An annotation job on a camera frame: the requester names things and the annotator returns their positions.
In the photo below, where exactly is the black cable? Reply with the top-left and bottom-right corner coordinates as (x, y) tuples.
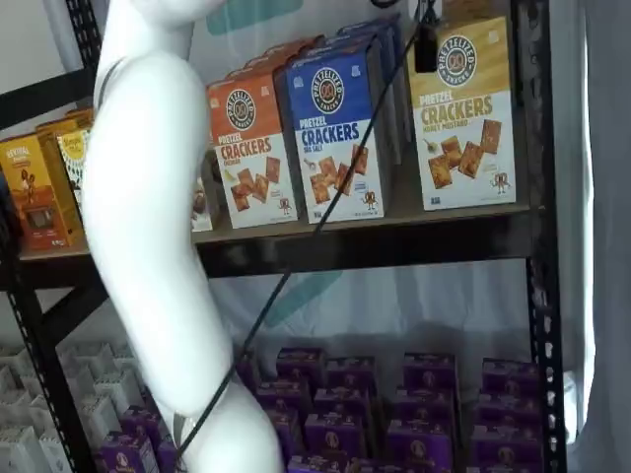
(174, 0), (431, 467)

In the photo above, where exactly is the Simple Mills sweet thins box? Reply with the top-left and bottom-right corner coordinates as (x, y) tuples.
(55, 128), (95, 208)

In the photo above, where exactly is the yellow white pretzel crackers box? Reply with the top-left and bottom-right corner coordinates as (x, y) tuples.
(405, 16), (520, 212)

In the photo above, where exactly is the orange yellow snack box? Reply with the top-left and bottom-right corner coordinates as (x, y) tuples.
(0, 133), (84, 249)
(35, 108), (96, 144)

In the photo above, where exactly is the orange white pretzel crackers box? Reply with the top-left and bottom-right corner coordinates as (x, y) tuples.
(224, 57), (292, 84)
(205, 72), (301, 231)
(265, 33), (327, 56)
(245, 46), (310, 68)

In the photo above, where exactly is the purple Annie's box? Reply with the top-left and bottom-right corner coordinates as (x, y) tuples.
(254, 377), (313, 410)
(303, 412), (367, 457)
(392, 386), (463, 425)
(352, 456), (445, 473)
(287, 452), (357, 473)
(481, 358), (542, 395)
(314, 387), (372, 419)
(156, 438), (184, 473)
(474, 390), (543, 429)
(324, 357), (377, 393)
(469, 422), (544, 469)
(386, 418), (458, 469)
(275, 347), (327, 378)
(95, 432), (160, 473)
(265, 407), (305, 447)
(402, 351), (458, 390)
(120, 405), (170, 444)

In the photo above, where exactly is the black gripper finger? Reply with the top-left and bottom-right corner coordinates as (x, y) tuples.
(412, 0), (443, 75)

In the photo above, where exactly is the blue white pretzel crackers box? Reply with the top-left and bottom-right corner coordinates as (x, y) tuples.
(272, 47), (395, 226)
(337, 13), (414, 154)
(306, 34), (404, 167)

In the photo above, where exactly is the wooden shelf board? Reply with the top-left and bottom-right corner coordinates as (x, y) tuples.
(19, 162), (533, 260)

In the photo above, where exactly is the black metal shelving rack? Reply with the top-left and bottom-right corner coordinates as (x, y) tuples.
(0, 0), (568, 473)

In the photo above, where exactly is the Simple Mills almond bars box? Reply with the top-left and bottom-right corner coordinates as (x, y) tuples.
(189, 165), (215, 233)

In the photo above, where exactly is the white carton box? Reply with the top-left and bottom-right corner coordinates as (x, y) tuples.
(0, 350), (29, 381)
(0, 426), (50, 473)
(93, 377), (135, 411)
(38, 428), (81, 473)
(0, 378), (32, 411)
(105, 344), (142, 378)
(80, 398), (123, 444)

